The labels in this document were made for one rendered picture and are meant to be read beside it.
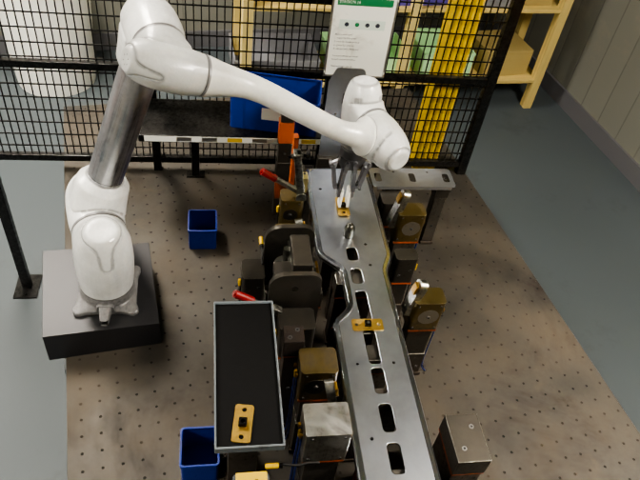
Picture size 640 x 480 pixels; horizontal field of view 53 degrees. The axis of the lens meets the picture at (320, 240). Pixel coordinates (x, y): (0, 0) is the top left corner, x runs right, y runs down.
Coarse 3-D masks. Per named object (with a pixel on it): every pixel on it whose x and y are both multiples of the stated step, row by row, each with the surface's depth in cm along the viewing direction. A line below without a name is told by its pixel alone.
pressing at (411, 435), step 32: (320, 192) 207; (320, 224) 196; (320, 256) 186; (384, 256) 189; (352, 288) 179; (384, 288) 181; (384, 320) 172; (352, 352) 164; (384, 352) 165; (352, 384) 157; (352, 416) 150; (416, 416) 152; (352, 448) 145; (384, 448) 146; (416, 448) 147
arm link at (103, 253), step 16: (80, 224) 179; (96, 224) 173; (112, 224) 174; (80, 240) 171; (96, 240) 170; (112, 240) 172; (128, 240) 176; (80, 256) 172; (96, 256) 171; (112, 256) 173; (128, 256) 177; (80, 272) 176; (96, 272) 174; (112, 272) 175; (128, 272) 180; (80, 288) 184; (96, 288) 178; (112, 288) 179; (128, 288) 185
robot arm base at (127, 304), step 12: (132, 288) 189; (84, 300) 186; (96, 300) 183; (120, 300) 186; (132, 300) 189; (84, 312) 184; (96, 312) 185; (108, 312) 183; (120, 312) 187; (132, 312) 187; (108, 324) 183
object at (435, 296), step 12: (432, 288) 177; (432, 300) 173; (444, 300) 174; (420, 312) 175; (432, 312) 175; (408, 324) 179; (420, 324) 178; (432, 324) 179; (408, 336) 183; (420, 336) 184; (408, 348) 187; (420, 348) 188; (420, 360) 192
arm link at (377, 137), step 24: (216, 72) 148; (240, 72) 153; (216, 96) 154; (240, 96) 156; (264, 96) 156; (288, 96) 157; (312, 120) 157; (336, 120) 158; (360, 120) 163; (384, 120) 163; (360, 144) 161; (384, 144) 160; (408, 144) 162; (384, 168) 163
